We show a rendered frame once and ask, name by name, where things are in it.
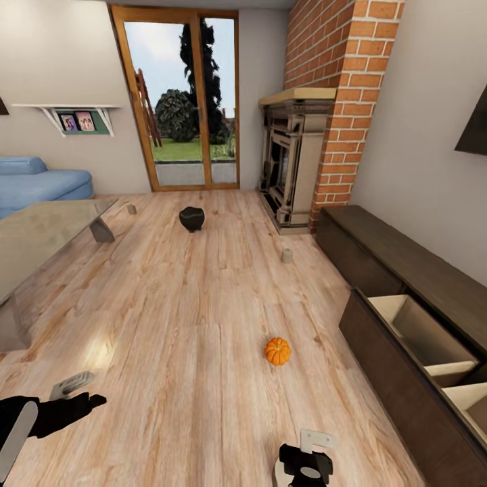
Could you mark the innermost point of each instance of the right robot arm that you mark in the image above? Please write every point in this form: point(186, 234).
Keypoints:
point(309, 468)

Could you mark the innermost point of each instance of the shelf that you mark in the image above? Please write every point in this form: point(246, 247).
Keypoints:
point(99, 114)

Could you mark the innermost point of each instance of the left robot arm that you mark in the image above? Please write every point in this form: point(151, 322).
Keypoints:
point(22, 417)

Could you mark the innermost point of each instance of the cauldron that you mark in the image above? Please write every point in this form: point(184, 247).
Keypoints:
point(192, 218)

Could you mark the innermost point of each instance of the coffee table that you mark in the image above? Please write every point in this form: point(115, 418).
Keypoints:
point(29, 239)

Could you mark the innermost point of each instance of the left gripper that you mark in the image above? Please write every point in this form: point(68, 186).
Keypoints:
point(74, 409)

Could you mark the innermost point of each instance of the pumpkin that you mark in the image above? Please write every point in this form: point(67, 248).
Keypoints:
point(278, 351)

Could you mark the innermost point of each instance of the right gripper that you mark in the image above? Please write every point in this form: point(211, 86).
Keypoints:
point(291, 456)

